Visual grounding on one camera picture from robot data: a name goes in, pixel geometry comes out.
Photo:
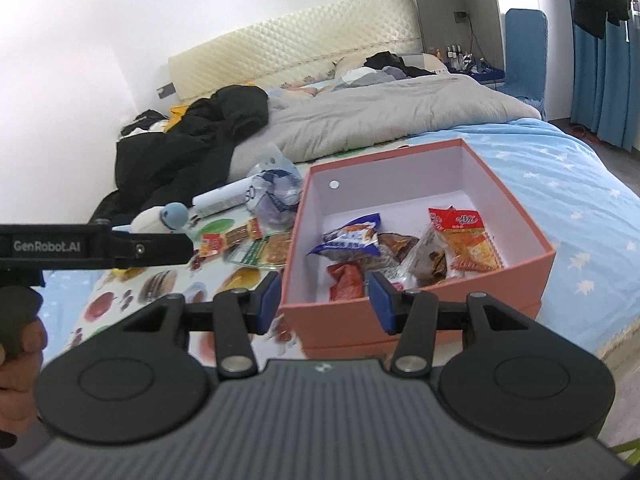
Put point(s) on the person's left hand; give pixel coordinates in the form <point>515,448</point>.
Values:
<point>17,395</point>

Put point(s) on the white printed tube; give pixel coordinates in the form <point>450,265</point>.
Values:
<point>220,199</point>

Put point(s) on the fruit printed tablecloth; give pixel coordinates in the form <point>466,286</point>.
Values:
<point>210,280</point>

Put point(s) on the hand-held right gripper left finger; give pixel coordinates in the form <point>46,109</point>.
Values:
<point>270,302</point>

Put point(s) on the pink cardboard box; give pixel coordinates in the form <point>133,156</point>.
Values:
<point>500,282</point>

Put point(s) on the white and blue plush penguin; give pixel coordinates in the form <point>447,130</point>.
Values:
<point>155,220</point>

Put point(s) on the clear plastic bag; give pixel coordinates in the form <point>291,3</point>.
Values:
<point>275,195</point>

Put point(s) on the white pillow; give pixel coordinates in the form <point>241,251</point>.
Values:
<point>350,67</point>

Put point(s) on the green striped snack packet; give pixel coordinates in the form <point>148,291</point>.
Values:
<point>267,250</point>

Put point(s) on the group of cosmetic bottles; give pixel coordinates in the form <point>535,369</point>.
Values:
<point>457,55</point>

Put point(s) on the dark clothes pile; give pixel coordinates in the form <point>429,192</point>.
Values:
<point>387,62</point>

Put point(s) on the cream quilted headboard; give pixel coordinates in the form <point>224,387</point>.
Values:
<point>300,50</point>

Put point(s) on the blue covered chair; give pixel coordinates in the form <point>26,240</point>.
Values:
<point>525,55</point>

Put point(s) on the blue curtain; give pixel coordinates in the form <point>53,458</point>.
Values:
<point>610,85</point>

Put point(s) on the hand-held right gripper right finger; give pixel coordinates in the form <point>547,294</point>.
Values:
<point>381,305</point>

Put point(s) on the thin red sausage stick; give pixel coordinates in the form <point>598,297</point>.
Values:
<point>237,236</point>

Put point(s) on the brown and white shrimp snack bag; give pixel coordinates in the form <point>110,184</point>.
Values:
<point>395,247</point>

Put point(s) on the blue snack packet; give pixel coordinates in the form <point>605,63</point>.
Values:
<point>350,240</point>

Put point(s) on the grey quilt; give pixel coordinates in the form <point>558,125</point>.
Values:
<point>375,115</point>

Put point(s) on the red header noodle snack packet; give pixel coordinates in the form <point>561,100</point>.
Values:
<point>470,245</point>

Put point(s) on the black jacket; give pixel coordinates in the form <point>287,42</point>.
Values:
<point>185,150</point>

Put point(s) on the red foil snack packet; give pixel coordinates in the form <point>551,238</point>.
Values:
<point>345,282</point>

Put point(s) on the black wall socket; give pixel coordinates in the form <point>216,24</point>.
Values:
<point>460,16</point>

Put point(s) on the yellow cloth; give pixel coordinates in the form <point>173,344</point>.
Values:
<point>177,115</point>

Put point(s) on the white cloth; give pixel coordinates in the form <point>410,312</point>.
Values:
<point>145,129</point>

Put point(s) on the light blue star bedsheet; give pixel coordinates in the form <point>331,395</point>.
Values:
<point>575,185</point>

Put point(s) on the grey wall plate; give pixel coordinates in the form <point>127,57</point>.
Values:
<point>166,91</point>

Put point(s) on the small red snack packet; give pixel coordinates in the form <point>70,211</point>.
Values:
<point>255,228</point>
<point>212,245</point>

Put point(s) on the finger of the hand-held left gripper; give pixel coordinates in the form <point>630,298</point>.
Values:
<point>155,250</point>

